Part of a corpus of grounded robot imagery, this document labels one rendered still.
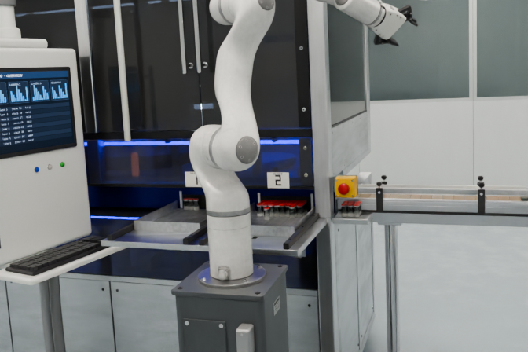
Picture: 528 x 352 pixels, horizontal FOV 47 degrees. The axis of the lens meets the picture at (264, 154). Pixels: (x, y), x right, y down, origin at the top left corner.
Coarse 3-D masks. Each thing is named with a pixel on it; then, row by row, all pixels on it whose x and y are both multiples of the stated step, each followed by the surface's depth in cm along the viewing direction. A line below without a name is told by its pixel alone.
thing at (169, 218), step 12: (168, 204) 241; (144, 216) 223; (156, 216) 232; (168, 216) 235; (180, 216) 234; (192, 216) 233; (204, 216) 232; (144, 228) 216; (156, 228) 214; (168, 228) 213; (180, 228) 211; (192, 228) 210
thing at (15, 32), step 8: (0, 0) 212; (8, 0) 214; (0, 8) 213; (8, 8) 215; (0, 16) 214; (8, 16) 215; (0, 24) 214; (8, 24) 215; (0, 32) 213; (8, 32) 214; (16, 32) 216
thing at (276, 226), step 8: (312, 208) 222; (256, 216) 228; (304, 216) 211; (256, 224) 216; (264, 224) 216; (272, 224) 215; (280, 224) 215; (288, 224) 214; (296, 224) 200; (256, 232) 202; (264, 232) 201; (272, 232) 200; (280, 232) 199; (288, 232) 198
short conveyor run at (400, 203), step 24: (360, 192) 238; (384, 192) 227; (408, 192) 223; (432, 192) 220; (456, 192) 218; (480, 192) 212; (504, 192) 213; (384, 216) 225; (408, 216) 222; (432, 216) 219; (456, 216) 217; (480, 216) 214; (504, 216) 211
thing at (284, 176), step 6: (270, 174) 225; (276, 174) 225; (282, 174) 224; (288, 174) 223; (270, 180) 226; (282, 180) 224; (288, 180) 223; (270, 186) 226; (276, 186) 225; (282, 186) 224; (288, 186) 224
